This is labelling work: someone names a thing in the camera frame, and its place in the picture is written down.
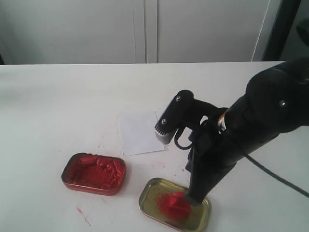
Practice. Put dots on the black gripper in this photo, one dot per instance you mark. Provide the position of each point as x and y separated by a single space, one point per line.
210 159

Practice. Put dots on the dark vertical post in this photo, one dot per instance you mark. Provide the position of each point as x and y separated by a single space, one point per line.
281 28

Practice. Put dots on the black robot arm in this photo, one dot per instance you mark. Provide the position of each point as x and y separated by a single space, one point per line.
276 101

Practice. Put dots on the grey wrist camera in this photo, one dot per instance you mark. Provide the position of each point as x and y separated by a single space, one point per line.
170 120

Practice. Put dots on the red ink paste tin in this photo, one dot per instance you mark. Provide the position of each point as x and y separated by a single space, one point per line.
94 173

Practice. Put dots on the white cabinet doors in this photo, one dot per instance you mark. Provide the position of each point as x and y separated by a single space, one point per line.
134 31

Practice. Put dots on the red plastic stamp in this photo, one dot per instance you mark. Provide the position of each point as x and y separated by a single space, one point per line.
178 208

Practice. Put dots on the white paper sheet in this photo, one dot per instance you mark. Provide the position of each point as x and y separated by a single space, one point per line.
138 135

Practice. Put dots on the gold tin lid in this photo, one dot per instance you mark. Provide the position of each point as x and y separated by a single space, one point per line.
153 203

